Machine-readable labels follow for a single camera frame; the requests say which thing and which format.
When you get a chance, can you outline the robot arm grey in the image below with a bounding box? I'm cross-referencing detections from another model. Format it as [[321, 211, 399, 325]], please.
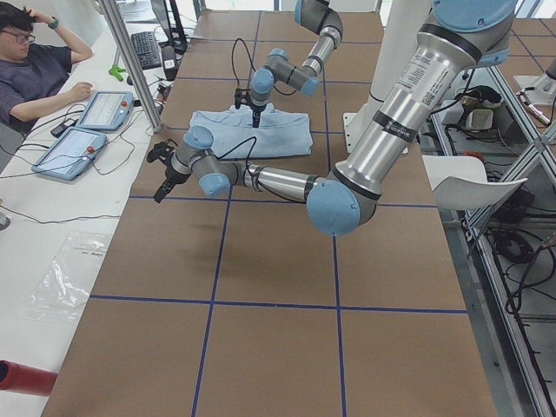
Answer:
[[245, 1, 343, 128], [148, 1, 515, 235]]

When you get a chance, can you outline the lower blue teach pendant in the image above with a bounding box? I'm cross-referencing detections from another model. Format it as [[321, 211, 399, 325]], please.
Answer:
[[31, 127, 108, 181]]

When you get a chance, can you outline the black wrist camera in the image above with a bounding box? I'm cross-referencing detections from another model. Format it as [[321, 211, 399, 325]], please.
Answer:
[[234, 88, 251, 109], [146, 139, 178, 165]]

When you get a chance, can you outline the green plastic clamp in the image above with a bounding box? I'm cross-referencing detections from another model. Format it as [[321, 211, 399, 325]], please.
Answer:
[[109, 64, 127, 82]]

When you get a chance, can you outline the red cylinder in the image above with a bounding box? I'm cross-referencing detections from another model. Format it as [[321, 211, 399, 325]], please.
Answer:
[[1, 360, 58, 396]]

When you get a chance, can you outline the blue teach pendant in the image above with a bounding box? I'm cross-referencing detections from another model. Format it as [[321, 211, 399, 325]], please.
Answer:
[[31, 127, 108, 181], [76, 90, 133, 132]]

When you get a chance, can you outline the seated person dark shirt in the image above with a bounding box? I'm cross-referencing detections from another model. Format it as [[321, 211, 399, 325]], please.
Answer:
[[1, 2, 93, 135]]

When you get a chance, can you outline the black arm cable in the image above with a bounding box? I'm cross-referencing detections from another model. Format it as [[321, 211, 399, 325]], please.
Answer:
[[212, 135, 258, 179], [229, 36, 257, 92]]

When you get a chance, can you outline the clear plastic bag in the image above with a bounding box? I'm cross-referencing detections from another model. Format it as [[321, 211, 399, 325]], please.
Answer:
[[23, 231, 113, 323]]

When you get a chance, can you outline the upper blue teach pendant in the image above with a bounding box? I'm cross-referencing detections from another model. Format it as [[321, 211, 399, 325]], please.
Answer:
[[76, 90, 133, 132]]

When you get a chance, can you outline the white plastic chair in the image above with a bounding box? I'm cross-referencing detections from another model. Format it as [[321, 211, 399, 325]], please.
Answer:
[[422, 156, 527, 210]]

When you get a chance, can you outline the light blue button-up shirt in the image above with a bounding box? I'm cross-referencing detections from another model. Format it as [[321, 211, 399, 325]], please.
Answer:
[[190, 103, 313, 159]]

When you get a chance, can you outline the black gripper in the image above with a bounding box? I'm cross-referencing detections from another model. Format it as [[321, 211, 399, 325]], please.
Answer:
[[153, 165, 189, 203], [249, 103, 266, 128]]

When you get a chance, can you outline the aluminium frame post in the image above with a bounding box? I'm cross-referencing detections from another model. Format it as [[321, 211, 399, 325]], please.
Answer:
[[98, 0, 162, 133]]

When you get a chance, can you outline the black computer keyboard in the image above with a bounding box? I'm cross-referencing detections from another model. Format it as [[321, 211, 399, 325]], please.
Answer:
[[130, 31, 162, 70]]

